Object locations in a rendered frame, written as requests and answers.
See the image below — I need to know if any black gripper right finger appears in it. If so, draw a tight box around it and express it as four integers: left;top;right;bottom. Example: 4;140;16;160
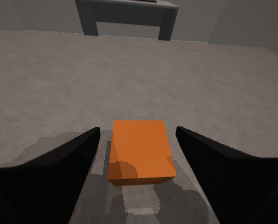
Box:
176;126;278;224

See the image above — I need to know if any orange block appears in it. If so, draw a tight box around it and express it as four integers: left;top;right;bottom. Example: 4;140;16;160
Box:
107;120;177;186

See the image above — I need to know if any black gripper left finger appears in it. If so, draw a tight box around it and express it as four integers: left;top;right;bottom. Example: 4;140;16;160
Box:
0;127;101;224

